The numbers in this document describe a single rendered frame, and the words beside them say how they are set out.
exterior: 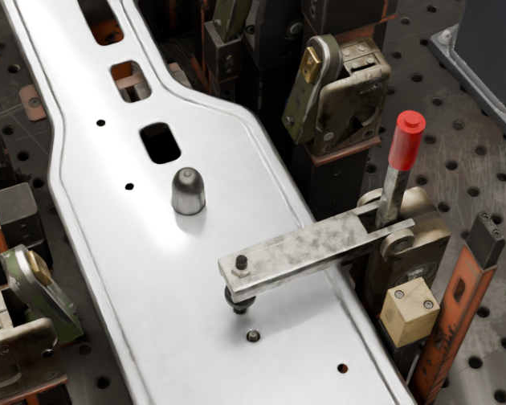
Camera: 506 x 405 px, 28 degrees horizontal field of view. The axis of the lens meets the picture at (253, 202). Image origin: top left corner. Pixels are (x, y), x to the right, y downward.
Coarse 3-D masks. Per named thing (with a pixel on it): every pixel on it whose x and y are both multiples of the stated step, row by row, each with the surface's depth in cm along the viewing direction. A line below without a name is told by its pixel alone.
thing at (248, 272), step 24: (336, 216) 88; (360, 216) 89; (288, 240) 87; (312, 240) 87; (336, 240) 87; (360, 240) 87; (240, 264) 84; (264, 264) 86; (288, 264) 86; (312, 264) 86; (336, 264) 88; (240, 288) 84; (264, 288) 86
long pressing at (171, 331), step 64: (0, 0) 112; (64, 0) 112; (128, 0) 111; (64, 64) 107; (64, 128) 102; (128, 128) 102; (192, 128) 102; (256, 128) 102; (64, 192) 98; (128, 192) 98; (256, 192) 98; (128, 256) 94; (192, 256) 94; (128, 320) 90; (192, 320) 91; (256, 320) 91; (320, 320) 91; (128, 384) 88; (192, 384) 87; (256, 384) 87; (320, 384) 88; (384, 384) 88
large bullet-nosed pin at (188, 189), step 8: (184, 168) 94; (192, 168) 94; (176, 176) 94; (184, 176) 94; (192, 176) 94; (200, 176) 94; (176, 184) 94; (184, 184) 93; (192, 184) 94; (200, 184) 94; (176, 192) 94; (184, 192) 94; (192, 192) 94; (200, 192) 95; (176, 200) 95; (184, 200) 95; (192, 200) 95; (200, 200) 96; (176, 208) 97; (184, 208) 96; (192, 208) 96; (200, 208) 97
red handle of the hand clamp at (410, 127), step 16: (416, 112) 78; (400, 128) 77; (416, 128) 77; (400, 144) 78; (416, 144) 78; (400, 160) 80; (400, 176) 82; (384, 192) 86; (400, 192) 84; (384, 208) 87; (384, 224) 88
